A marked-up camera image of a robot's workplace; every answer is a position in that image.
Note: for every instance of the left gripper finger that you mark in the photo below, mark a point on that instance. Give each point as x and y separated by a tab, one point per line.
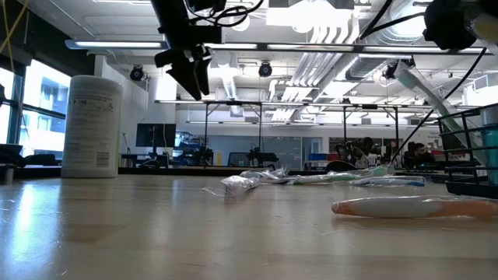
204	75
186	79

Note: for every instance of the orange toothbrush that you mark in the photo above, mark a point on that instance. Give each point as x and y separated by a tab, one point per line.
389	207

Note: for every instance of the black background robot arm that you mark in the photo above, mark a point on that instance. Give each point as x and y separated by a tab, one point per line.
260	155
202	155

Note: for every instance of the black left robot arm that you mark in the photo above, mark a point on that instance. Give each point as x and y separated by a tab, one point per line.
175	19

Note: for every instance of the black monitor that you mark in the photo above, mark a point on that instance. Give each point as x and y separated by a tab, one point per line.
155	135

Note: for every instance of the ceiling light strip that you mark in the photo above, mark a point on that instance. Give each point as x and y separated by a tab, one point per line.
116	44

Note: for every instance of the white wipes canister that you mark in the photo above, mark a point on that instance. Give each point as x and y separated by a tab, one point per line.
91	128

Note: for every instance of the person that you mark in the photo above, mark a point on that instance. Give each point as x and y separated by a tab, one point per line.
420	153

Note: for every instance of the blue bin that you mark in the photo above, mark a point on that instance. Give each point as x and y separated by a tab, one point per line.
318	156

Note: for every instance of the blue toothbrush in clear wrapper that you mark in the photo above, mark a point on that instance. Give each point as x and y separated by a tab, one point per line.
389	181

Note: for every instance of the black hanging camera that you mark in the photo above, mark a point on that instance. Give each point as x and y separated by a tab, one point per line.
137	73
391	72
265	70

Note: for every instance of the silver ventilation duct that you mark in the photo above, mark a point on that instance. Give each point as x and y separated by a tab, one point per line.
373	54

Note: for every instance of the black table frame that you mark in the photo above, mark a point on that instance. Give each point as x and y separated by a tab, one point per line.
175	171

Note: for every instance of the black gantry frame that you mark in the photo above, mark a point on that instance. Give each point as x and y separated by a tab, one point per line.
295	103

